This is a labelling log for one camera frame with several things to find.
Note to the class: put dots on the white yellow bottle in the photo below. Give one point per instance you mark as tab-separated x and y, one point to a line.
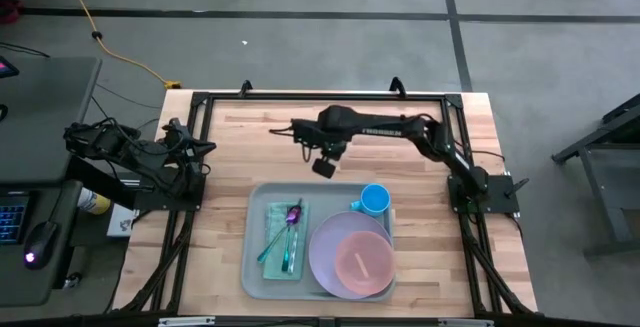
97	204

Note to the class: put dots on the dark side stand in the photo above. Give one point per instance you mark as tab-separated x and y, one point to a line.
600	132

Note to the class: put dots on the person's shoe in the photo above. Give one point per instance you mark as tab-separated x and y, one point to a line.
7	9

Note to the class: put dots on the white box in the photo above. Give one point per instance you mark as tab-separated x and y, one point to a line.
120	224

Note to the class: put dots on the grey plastic tray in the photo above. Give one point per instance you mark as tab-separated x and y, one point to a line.
320	197

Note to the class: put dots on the grey desk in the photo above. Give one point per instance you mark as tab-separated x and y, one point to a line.
45	102

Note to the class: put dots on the small screen device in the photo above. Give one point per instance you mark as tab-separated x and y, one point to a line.
6	68

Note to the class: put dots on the iridescent purple teal spoon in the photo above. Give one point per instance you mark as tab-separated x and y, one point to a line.
294	214

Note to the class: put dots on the blue plastic cup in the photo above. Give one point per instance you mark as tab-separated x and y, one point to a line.
376	198

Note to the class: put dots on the lavender plate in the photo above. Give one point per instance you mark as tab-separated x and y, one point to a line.
325	247

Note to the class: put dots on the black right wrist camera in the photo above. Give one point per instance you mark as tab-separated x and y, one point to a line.
324	168

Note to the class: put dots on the black frame clamp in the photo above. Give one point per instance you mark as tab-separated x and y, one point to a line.
397	87
245	87

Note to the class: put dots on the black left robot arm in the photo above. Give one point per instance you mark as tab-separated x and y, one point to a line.
120	152

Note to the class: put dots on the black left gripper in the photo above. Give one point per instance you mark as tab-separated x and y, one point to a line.
175	142

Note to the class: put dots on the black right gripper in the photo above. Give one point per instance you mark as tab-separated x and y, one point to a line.
307	130

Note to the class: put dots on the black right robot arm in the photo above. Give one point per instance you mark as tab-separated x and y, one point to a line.
385	128

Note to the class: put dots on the pink translucent bowl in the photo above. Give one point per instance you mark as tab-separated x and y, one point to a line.
365	262

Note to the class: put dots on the silver metal bracket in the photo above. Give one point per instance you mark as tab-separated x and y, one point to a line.
185	321

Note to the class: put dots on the iridescent purple teal fork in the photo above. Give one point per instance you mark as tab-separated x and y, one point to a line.
286	257

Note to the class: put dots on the backlit keyboard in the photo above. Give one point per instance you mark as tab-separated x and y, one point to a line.
11	219

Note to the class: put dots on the teal cloth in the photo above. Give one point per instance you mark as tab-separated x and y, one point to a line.
270	217

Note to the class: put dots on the black computer mouse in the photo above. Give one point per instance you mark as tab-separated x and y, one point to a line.
40	242

